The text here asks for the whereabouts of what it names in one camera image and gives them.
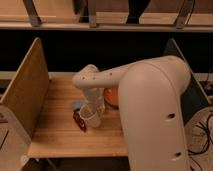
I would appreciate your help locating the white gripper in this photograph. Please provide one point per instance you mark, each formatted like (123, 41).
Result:
(94, 97)

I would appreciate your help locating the white ceramic cup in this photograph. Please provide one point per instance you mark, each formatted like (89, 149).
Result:
(91, 118)

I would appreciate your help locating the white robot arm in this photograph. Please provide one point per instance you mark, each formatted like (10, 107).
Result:
(149, 96)

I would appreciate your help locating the orange bowl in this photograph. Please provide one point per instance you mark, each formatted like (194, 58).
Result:
(111, 96)

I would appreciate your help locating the blue sponge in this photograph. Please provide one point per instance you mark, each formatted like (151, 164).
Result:
(76, 105)

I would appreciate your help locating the red snack packet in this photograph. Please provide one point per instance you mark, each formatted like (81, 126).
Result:
(79, 121)

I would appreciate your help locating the left wooden side panel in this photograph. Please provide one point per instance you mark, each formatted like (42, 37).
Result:
(22, 101)

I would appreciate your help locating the right dark side panel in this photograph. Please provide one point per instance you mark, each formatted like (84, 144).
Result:
(194, 98)

